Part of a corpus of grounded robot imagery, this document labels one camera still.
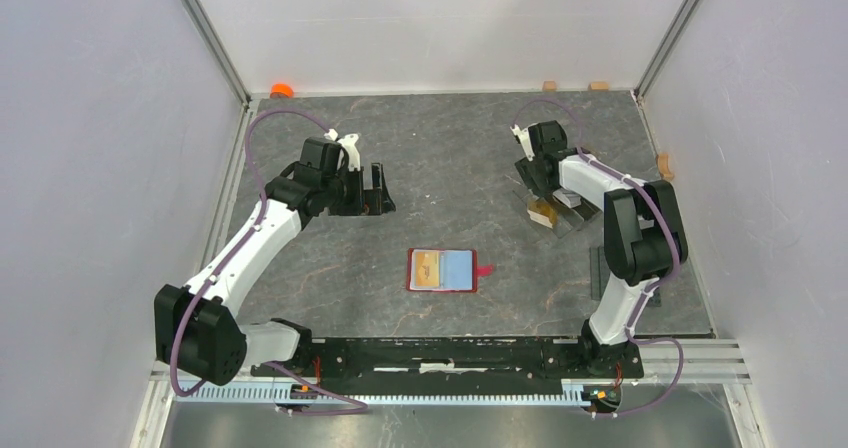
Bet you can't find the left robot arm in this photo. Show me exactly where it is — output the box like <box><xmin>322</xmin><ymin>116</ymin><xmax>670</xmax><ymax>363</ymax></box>
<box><xmin>154</xmin><ymin>133</ymin><xmax>396</xmax><ymax>396</ymax></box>

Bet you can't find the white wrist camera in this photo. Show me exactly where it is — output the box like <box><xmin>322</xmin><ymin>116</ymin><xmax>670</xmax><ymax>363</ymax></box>
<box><xmin>510</xmin><ymin>123</ymin><xmax>535</xmax><ymax>162</ymax></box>
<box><xmin>324</xmin><ymin>129</ymin><xmax>362</xmax><ymax>171</ymax></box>

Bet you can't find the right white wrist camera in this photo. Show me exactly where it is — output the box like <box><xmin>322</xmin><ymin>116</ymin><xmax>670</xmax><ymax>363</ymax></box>
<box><xmin>510</xmin><ymin>123</ymin><xmax>535</xmax><ymax>162</ymax></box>

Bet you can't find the gold credit card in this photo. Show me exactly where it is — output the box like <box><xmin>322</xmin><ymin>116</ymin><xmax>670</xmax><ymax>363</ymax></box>
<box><xmin>411</xmin><ymin>250</ymin><xmax>441</xmax><ymax>290</ymax></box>

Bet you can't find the orange round cap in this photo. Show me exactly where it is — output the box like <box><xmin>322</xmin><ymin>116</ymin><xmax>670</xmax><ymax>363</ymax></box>
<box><xmin>269</xmin><ymin>83</ymin><xmax>294</xmax><ymax>99</ymax></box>

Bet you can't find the grey studded baseplate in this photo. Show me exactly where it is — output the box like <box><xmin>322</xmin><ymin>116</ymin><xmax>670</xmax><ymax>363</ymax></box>
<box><xmin>589</xmin><ymin>244</ymin><xmax>664</xmax><ymax>308</ymax></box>

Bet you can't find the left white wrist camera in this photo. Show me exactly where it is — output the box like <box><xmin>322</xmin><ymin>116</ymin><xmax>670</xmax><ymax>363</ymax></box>
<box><xmin>324</xmin><ymin>129</ymin><xmax>362</xmax><ymax>171</ymax></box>

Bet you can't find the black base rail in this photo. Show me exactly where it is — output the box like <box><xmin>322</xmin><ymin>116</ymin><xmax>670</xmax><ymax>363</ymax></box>
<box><xmin>282</xmin><ymin>336</ymin><xmax>644</xmax><ymax>396</ymax></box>

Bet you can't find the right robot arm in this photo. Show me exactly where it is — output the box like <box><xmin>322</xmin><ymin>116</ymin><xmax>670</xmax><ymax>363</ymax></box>
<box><xmin>511</xmin><ymin>121</ymin><xmax>688</xmax><ymax>376</ymax></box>

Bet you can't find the curved wooden piece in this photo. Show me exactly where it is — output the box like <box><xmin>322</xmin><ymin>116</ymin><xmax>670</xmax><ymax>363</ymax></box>
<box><xmin>656</xmin><ymin>153</ymin><xmax>675</xmax><ymax>181</ymax></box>

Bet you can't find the white card stack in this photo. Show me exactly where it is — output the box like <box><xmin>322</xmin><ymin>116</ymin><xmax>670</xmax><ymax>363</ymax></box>
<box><xmin>552</xmin><ymin>189</ymin><xmax>582</xmax><ymax>209</ymax></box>

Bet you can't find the tiered acrylic card stand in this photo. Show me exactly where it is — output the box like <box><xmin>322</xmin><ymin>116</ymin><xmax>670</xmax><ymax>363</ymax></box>
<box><xmin>511</xmin><ymin>187</ymin><xmax>601</xmax><ymax>239</ymax></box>

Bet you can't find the gold card stack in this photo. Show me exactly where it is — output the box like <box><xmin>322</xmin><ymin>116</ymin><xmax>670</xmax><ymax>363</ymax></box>
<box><xmin>527</xmin><ymin>199</ymin><xmax>558</xmax><ymax>229</ymax></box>

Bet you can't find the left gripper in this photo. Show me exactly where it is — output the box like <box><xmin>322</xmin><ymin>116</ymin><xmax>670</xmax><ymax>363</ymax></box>
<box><xmin>321</xmin><ymin>162</ymin><xmax>394</xmax><ymax>216</ymax></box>

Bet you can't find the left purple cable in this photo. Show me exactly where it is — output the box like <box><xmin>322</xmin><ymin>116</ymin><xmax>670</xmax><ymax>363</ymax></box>
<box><xmin>168</xmin><ymin>108</ymin><xmax>370</xmax><ymax>418</ymax></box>

